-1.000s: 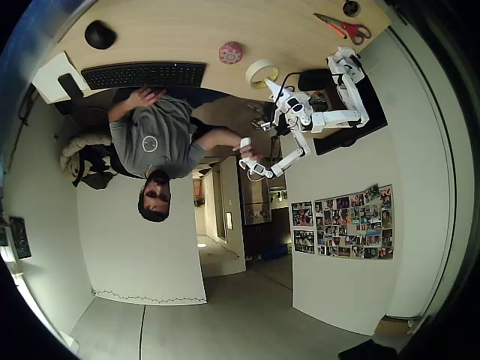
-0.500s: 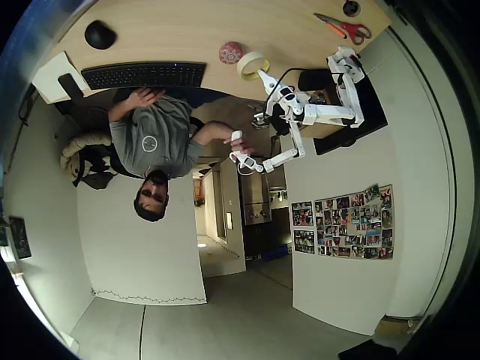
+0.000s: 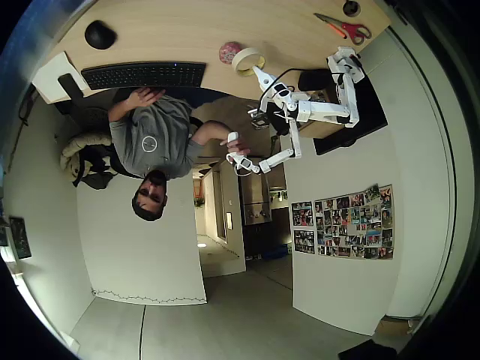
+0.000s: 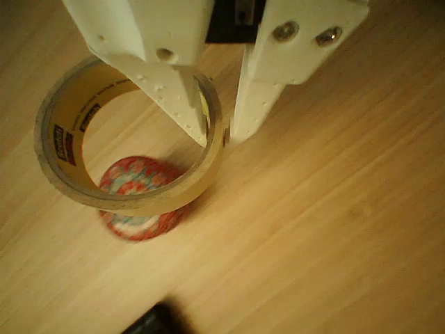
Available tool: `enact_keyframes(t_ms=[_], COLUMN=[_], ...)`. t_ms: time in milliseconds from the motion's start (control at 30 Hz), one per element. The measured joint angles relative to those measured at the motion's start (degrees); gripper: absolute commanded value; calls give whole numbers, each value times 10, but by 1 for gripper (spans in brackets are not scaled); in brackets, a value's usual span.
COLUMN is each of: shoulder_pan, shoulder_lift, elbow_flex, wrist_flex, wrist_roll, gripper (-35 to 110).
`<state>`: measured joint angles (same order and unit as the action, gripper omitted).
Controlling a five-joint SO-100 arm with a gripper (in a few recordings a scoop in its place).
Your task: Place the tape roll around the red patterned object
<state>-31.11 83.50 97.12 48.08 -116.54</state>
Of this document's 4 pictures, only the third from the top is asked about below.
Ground yellow tape roll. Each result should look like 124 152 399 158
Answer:
231 47 266 77

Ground white leader arm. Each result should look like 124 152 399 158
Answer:
226 112 303 177

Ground man's right forearm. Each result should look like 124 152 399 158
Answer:
190 119 230 149

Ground man's left forearm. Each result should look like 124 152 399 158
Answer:
107 100 138 123

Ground pink round object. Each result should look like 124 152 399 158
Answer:
218 40 243 65

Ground man's right hand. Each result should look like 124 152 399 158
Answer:
219 131 251 157

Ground man's left hand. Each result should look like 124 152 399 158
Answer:
127 86 167 110

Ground black rounded object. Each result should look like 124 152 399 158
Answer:
298 69 335 92

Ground black flat panel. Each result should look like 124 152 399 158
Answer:
313 73 389 157

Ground stainless steel fridge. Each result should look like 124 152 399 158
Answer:
238 174 272 226

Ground small photo sheet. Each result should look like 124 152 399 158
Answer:
291 201 314 227
293 229 316 255

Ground black keyboard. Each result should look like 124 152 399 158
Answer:
80 61 208 92

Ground man in grey sweatshirt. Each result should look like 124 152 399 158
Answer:
107 93 211 222

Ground large photo collage board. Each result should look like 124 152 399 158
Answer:
313 183 395 261

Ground black computer mouse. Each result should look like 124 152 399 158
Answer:
84 19 118 50

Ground black bag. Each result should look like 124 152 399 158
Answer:
71 144 125 191

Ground cream padded jacket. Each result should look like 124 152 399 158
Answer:
59 133 113 177

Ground white paper sheet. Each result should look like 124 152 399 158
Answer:
31 51 80 105

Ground dark framed picture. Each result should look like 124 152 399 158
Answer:
8 216 33 260

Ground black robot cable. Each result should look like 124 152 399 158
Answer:
256 67 335 113

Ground red-handled scissors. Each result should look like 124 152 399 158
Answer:
313 12 373 47

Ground string light wire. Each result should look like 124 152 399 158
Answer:
91 286 207 304

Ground black floor cable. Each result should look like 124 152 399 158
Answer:
138 304 147 360

